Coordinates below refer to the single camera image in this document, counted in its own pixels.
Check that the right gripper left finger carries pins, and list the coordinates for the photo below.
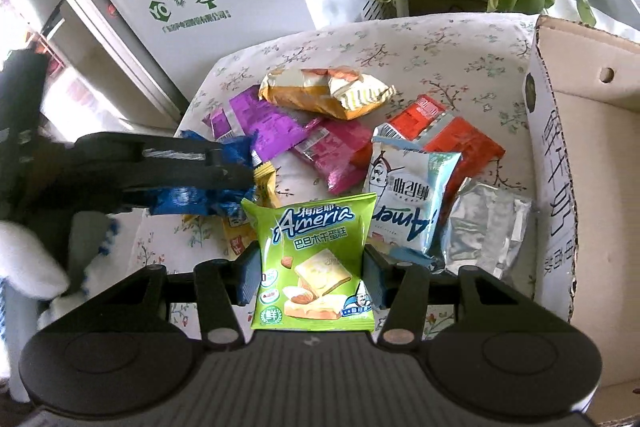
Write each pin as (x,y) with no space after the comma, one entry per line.
(220,285)

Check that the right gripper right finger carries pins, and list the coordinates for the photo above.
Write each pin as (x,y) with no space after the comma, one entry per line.
(401,290)

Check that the green Ameria snack packet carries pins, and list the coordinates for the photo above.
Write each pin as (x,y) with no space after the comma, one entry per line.
(311,256)

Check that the silver foil snack packet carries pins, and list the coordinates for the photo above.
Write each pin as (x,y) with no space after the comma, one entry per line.
(485,228)

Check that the light blue Ameria packet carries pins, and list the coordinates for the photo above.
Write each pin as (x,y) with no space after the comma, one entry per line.
(410,187)

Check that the blue foil snack packet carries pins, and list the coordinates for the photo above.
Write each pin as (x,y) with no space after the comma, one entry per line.
(232,184)

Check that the pink snack packet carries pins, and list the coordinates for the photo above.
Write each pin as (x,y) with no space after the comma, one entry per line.
(339,150)

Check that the purple snack packet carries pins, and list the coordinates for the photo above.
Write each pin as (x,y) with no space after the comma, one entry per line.
(272,130)

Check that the red orange snack packet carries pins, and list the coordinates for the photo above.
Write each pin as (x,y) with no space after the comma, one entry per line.
(427,125)

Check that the orange white bread packet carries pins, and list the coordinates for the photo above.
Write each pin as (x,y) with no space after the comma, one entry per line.
(340,93)

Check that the white gloved left hand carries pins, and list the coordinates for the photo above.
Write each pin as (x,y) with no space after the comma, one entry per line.
(88,266)

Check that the floral table cloth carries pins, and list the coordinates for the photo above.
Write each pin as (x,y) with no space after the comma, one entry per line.
(474,64)

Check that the cardboard milk box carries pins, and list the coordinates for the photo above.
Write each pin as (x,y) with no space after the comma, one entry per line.
(581,94)

